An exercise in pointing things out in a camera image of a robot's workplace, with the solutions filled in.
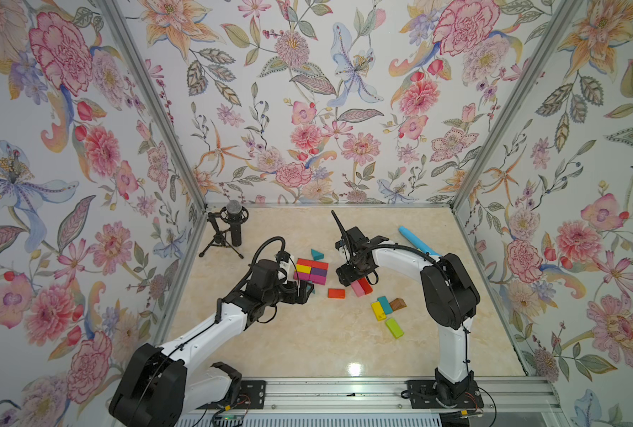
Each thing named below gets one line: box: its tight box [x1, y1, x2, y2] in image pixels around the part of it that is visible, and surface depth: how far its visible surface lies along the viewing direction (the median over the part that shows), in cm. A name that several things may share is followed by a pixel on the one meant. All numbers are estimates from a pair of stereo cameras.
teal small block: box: [376, 295, 393, 315], surface depth 92 cm
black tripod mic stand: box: [198, 205, 249, 259], surface depth 98 cm
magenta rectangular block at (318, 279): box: [308, 273, 328, 286], surface depth 100 cm
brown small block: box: [389, 298, 408, 312], surface depth 92 cm
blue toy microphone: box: [398, 225, 441, 257], surface depth 109 cm
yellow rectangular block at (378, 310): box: [370, 301, 387, 322], surface depth 91 cm
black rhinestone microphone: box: [226, 199, 243, 248], surface depth 95 cm
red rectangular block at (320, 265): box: [312, 260, 330, 271], surface depth 104 cm
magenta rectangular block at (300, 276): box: [293, 271, 312, 282], surface depth 100 cm
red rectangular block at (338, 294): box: [327, 288, 346, 299], surface depth 96 cm
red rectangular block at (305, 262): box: [296, 257, 320, 269], surface depth 103 cm
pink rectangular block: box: [350, 279, 365, 298], surface depth 97 cm
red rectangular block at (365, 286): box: [357, 277, 374, 295], surface depth 97 cm
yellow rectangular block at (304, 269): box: [296, 264, 313, 274], surface depth 102 cm
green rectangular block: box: [385, 318, 404, 339], surface depth 88 cm
